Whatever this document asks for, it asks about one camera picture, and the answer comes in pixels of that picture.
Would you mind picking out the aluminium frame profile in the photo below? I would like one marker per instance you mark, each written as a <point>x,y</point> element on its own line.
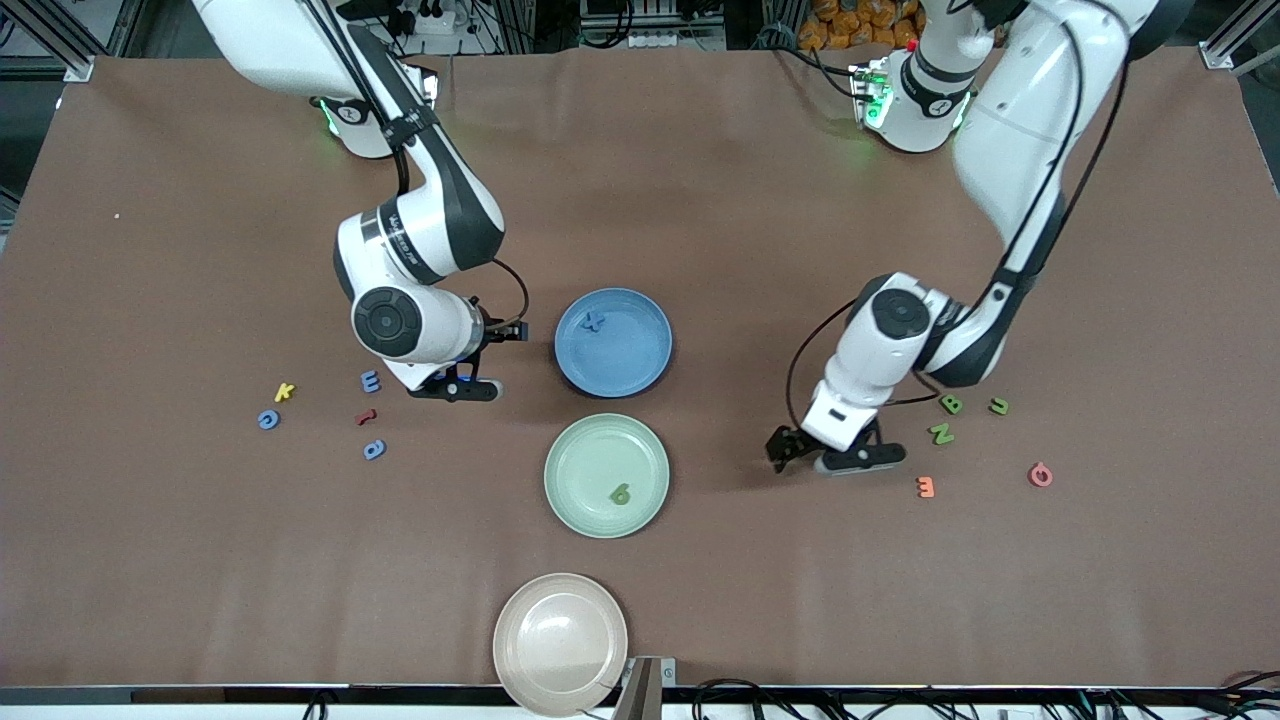
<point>78,68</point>
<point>1225,45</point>

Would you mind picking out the red foam letter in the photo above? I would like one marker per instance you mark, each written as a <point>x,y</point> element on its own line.
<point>365,419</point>

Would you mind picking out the green foam letter P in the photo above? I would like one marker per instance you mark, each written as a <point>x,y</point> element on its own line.
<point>621,499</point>

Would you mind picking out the green foam letter N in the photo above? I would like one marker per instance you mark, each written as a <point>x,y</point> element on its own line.
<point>942,434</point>

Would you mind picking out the beige round plate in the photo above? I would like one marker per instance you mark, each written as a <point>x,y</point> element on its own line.
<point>560,640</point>

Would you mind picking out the yellow foam letter K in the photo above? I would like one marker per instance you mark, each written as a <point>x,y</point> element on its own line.
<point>284,392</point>

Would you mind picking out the pale green round plate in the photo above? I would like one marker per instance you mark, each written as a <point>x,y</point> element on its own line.
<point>590,470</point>

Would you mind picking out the white power strip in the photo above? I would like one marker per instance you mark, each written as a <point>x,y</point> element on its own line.
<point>665,40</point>

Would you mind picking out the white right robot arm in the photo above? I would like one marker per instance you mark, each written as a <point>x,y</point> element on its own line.
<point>270,40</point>

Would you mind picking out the blue foam letter E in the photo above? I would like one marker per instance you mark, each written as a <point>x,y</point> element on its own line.
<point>370,381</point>
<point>378,445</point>

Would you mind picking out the blue foam letter X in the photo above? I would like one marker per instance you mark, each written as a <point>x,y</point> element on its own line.
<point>596,322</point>

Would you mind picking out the blue foam letter G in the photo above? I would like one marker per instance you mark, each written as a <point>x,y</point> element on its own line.
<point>261,420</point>

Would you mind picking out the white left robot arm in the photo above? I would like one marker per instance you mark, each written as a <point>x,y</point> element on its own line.
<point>1030,120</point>

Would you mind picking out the brown table cover sheet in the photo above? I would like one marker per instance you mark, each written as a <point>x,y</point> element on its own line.
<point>700,150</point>

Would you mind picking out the pink foam letter Q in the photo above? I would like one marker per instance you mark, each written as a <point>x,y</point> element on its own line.
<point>1031,476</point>

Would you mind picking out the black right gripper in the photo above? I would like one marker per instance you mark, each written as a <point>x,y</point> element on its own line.
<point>497,333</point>

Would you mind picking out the green foam letter B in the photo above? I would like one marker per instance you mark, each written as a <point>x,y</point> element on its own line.
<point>951,404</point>

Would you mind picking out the orange mesh bag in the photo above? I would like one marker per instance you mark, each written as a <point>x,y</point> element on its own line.
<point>850,25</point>

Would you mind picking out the blue round plate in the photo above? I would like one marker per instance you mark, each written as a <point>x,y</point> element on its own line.
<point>625,365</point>

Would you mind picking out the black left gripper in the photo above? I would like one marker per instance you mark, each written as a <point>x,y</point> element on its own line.
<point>784,446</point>

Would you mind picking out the grey metal mounting bracket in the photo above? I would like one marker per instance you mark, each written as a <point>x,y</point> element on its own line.
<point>645,690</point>

